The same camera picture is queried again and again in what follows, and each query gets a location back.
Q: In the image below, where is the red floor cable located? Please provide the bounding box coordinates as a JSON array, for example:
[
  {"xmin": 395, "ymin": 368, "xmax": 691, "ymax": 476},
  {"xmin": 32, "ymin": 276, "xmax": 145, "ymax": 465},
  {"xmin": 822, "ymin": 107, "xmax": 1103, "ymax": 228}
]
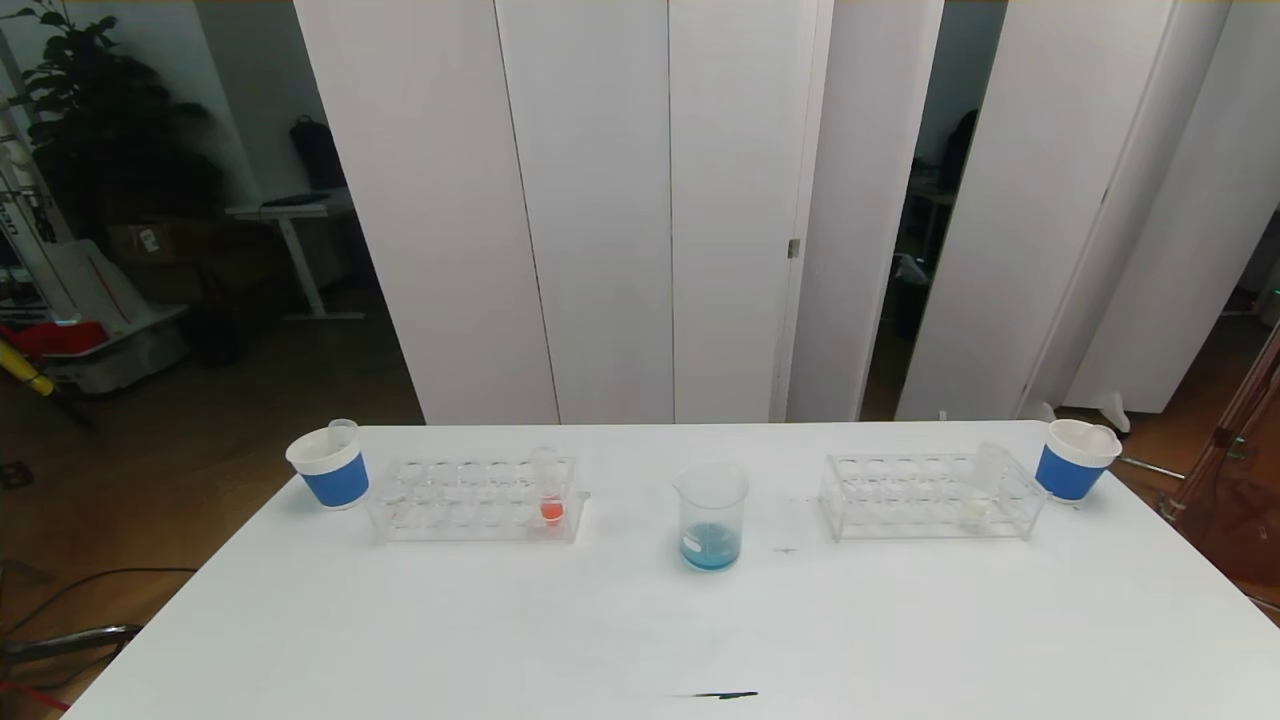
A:
[{"xmin": 0, "ymin": 680, "xmax": 71, "ymax": 713}]

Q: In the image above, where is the white desk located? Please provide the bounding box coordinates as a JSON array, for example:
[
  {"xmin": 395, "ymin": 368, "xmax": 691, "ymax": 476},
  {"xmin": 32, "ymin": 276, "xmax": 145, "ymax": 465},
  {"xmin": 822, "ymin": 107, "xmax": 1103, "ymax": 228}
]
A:
[{"xmin": 225, "ymin": 190, "xmax": 366, "ymax": 323}]

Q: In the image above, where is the blue white paper cup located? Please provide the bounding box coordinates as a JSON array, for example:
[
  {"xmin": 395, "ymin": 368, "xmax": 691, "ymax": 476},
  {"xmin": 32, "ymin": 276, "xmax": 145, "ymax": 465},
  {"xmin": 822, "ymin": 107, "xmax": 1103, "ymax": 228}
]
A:
[
  {"xmin": 286, "ymin": 425, "xmax": 370, "ymax": 510},
  {"xmin": 1033, "ymin": 418, "xmax": 1124, "ymax": 501}
]

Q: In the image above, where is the black backpack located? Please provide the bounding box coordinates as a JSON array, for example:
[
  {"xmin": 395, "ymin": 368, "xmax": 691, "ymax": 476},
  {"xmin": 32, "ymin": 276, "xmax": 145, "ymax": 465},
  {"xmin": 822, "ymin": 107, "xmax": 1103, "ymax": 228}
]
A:
[{"xmin": 290, "ymin": 114, "xmax": 348, "ymax": 193}]

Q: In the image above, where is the red object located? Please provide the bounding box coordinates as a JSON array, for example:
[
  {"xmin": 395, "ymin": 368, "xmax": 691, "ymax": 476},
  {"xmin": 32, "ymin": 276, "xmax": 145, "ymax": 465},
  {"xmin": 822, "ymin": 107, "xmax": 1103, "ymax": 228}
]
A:
[{"xmin": 0, "ymin": 320, "xmax": 109, "ymax": 359}]

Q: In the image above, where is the metal chair leg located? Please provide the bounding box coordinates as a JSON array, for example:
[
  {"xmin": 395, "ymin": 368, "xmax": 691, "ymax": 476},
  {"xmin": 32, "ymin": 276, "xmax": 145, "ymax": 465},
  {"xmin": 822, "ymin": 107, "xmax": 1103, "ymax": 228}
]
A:
[{"xmin": 0, "ymin": 622, "xmax": 143, "ymax": 666}]

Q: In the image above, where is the black office chair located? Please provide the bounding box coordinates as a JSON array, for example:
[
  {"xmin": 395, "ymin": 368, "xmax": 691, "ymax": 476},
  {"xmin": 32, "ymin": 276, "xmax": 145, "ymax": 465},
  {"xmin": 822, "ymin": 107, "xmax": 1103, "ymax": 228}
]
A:
[{"xmin": 935, "ymin": 108, "xmax": 981, "ymax": 193}]

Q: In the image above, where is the yellow tool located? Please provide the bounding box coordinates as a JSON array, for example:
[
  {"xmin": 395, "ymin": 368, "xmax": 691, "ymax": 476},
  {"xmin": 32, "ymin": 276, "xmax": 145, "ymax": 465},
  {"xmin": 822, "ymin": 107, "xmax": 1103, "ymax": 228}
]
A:
[{"xmin": 0, "ymin": 335, "xmax": 56, "ymax": 397}]

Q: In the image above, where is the black floor cable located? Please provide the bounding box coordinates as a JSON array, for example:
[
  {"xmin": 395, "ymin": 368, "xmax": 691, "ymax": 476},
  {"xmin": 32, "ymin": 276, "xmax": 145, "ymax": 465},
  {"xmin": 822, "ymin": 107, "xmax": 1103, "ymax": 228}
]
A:
[{"xmin": 0, "ymin": 566, "xmax": 198, "ymax": 641}]

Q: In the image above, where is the white folding partition screen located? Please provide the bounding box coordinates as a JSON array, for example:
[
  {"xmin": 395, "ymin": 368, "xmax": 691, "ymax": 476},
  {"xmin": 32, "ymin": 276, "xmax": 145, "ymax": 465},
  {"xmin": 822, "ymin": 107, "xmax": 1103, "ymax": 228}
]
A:
[
  {"xmin": 895, "ymin": 0, "xmax": 1280, "ymax": 419},
  {"xmin": 293, "ymin": 0, "xmax": 946, "ymax": 424}
]

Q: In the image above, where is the dark green potted plant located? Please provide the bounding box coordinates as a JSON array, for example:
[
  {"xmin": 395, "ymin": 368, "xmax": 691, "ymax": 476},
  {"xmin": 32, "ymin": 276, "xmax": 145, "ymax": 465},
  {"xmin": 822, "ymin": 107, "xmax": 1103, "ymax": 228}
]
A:
[{"xmin": 5, "ymin": 0, "xmax": 226, "ymax": 241}]

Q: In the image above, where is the white machine with base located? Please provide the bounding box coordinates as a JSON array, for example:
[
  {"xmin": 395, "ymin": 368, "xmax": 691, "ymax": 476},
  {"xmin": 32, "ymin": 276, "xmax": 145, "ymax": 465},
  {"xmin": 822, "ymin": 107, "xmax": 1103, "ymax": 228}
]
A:
[{"xmin": 0, "ymin": 95, "xmax": 191, "ymax": 396}]

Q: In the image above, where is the clear plastic beaker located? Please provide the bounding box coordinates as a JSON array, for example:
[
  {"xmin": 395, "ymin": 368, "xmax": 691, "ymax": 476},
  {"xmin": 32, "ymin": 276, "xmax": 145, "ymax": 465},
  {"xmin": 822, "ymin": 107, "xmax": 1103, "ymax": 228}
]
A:
[{"xmin": 672, "ymin": 461, "xmax": 751, "ymax": 573}]

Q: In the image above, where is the clear acrylic test tube rack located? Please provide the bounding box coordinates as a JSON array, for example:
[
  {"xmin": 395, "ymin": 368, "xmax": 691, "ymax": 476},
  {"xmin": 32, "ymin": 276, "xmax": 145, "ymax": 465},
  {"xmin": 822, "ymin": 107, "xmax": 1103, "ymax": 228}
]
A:
[
  {"xmin": 367, "ymin": 455, "xmax": 591, "ymax": 544},
  {"xmin": 819, "ymin": 452, "xmax": 1048, "ymax": 541}
]

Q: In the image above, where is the brown cardboard box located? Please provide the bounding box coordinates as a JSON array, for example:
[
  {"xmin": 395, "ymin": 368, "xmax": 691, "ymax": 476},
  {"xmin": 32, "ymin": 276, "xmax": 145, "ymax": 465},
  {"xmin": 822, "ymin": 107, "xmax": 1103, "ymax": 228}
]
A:
[{"xmin": 105, "ymin": 218, "xmax": 201, "ymax": 266}]

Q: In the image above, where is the test tube with yellow pigment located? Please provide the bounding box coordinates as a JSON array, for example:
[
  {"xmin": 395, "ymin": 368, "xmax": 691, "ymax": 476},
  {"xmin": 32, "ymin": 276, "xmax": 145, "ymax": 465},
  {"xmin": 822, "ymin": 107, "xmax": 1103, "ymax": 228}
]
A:
[{"xmin": 960, "ymin": 441, "xmax": 1006, "ymax": 529}]

